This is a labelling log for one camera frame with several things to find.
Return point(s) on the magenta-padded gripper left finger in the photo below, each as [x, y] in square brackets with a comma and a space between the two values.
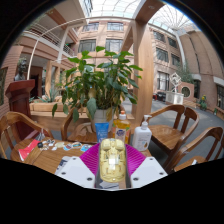
[75, 171]

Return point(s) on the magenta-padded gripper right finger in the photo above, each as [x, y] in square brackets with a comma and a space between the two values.
[148, 170]

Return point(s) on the yellow computer mouse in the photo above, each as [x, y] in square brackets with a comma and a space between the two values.
[112, 160]

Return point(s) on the white pump bottle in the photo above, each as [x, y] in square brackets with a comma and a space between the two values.
[141, 136]

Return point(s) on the wooden armchair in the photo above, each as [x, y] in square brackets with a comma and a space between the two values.
[13, 118]
[200, 135]
[166, 135]
[83, 131]

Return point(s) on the yellow liquid bottle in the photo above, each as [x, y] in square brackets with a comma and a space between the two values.
[121, 131]

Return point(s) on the blue tube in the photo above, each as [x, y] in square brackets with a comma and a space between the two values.
[101, 131]

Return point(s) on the red bag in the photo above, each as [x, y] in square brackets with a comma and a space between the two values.
[28, 150]

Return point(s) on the wooden planter box with succulent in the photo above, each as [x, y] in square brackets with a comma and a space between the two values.
[46, 106]

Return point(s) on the white geometric sculpture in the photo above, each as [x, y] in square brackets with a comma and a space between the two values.
[175, 90]

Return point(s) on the yellow flowering plant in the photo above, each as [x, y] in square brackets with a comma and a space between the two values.
[203, 101]

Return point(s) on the green leafy potted plant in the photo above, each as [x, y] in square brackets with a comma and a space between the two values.
[100, 80]

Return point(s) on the dark bust statue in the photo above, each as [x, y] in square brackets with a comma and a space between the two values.
[21, 70]

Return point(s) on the dark red wooden pedestal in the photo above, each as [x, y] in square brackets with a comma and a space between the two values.
[20, 100]

